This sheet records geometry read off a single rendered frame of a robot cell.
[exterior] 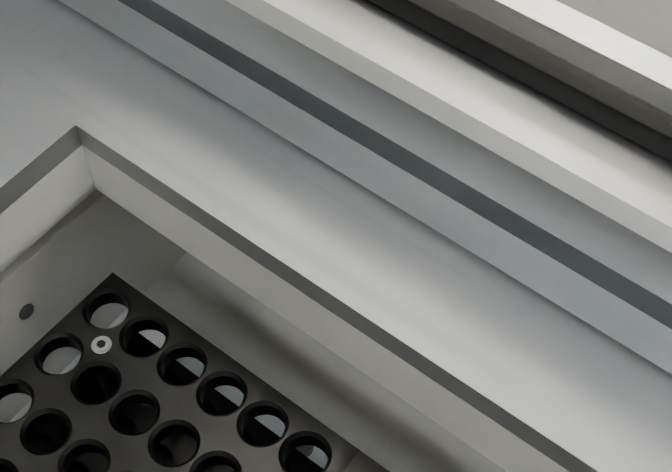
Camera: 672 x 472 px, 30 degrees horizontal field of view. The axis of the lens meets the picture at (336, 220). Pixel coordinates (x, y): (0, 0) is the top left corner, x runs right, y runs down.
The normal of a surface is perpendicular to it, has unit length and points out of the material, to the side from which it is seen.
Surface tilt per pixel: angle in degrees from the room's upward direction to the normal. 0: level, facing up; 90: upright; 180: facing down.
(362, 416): 0
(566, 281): 90
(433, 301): 0
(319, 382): 0
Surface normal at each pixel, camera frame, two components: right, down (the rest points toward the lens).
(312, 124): -0.63, 0.64
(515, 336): -0.04, -0.59
